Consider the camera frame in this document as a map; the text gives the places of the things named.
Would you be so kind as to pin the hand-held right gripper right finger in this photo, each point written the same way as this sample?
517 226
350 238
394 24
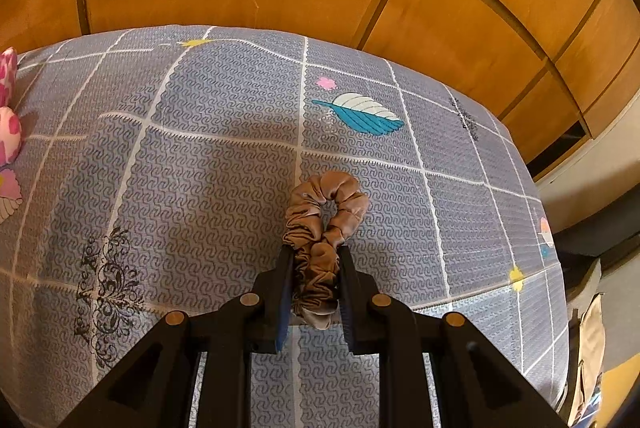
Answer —
350 308

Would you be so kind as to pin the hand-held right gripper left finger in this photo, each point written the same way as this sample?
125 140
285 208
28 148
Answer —
282 303

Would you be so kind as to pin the satin hair scrunchie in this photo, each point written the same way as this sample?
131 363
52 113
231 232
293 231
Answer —
310 268

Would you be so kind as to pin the grey plaid bed sheet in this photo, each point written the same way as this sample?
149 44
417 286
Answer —
200 183

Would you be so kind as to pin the beige cloth bag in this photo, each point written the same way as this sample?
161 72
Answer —
592 333

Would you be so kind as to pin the pink spotted giraffe plush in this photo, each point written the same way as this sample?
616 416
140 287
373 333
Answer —
9 133

